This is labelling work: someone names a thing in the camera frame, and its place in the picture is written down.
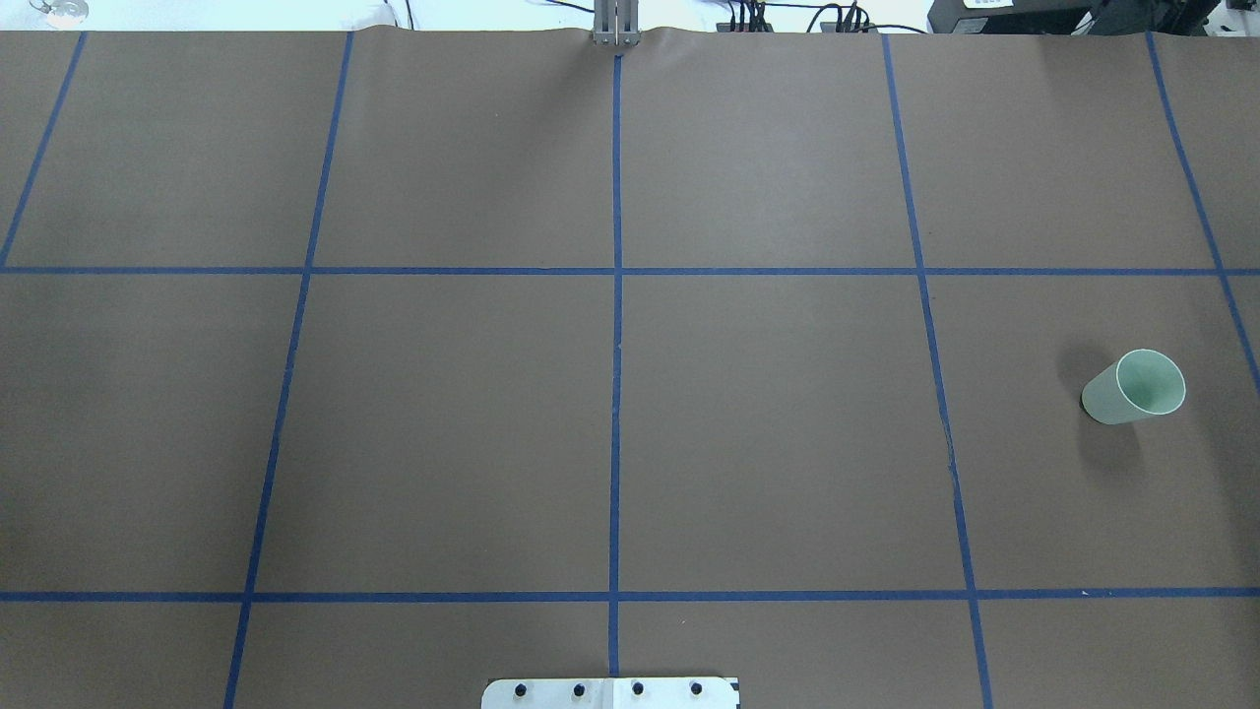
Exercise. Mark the light green plastic cup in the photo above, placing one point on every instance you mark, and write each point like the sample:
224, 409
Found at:
1141, 385

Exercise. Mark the aluminium frame post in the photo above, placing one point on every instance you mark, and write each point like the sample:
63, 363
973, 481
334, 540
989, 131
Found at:
616, 23

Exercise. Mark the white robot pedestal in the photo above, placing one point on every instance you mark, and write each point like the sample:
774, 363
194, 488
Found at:
612, 692

